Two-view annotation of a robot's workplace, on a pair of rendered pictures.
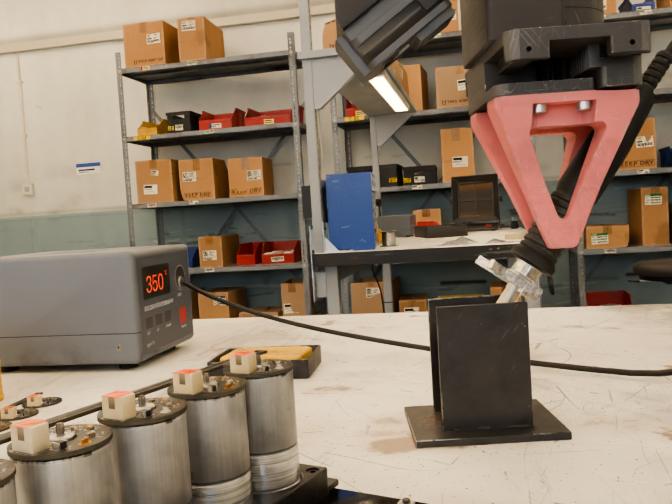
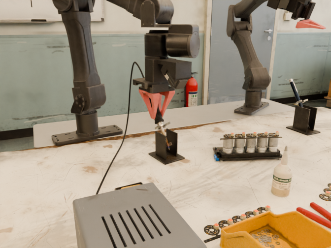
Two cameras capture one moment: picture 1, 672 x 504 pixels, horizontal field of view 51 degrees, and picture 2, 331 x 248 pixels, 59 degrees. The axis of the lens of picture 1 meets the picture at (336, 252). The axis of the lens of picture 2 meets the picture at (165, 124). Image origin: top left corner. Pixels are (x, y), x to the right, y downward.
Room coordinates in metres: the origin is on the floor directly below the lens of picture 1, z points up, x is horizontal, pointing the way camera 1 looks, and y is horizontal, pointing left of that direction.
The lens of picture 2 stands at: (0.76, 0.48, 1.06)
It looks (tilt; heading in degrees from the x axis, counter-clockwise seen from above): 18 degrees down; 235
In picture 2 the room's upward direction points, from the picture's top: straight up
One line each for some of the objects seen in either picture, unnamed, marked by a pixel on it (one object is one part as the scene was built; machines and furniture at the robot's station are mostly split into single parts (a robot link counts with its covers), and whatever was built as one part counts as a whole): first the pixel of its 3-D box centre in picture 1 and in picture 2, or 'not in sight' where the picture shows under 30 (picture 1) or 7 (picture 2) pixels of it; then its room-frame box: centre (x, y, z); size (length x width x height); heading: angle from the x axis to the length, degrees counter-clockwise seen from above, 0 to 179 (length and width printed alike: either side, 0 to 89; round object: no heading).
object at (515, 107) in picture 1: (549, 155); (155, 100); (0.36, -0.11, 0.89); 0.07 x 0.07 x 0.09; 0
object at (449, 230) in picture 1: (440, 231); not in sight; (2.84, -0.43, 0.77); 0.24 x 0.16 x 0.04; 5
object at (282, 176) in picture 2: not in sight; (283, 170); (0.28, 0.20, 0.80); 0.03 x 0.03 x 0.10
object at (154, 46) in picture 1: (224, 188); not in sight; (4.69, 0.72, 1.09); 1.20 x 0.45 x 2.18; 78
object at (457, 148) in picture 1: (435, 176); not in sight; (4.40, -0.65, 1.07); 1.20 x 0.45 x 2.14; 78
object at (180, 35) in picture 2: not in sight; (172, 29); (0.34, -0.08, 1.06); 0.12 x 0.09 x 0.12; 116
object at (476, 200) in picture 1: (483, 202); not in sight; (3.23, -0.70, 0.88); 0.30 x 0.23 x 0.25; 78
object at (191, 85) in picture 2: not in sight; (191, 95); (-1.50, -2.16, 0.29); 0.16 x 0.15 x 0.55; 168
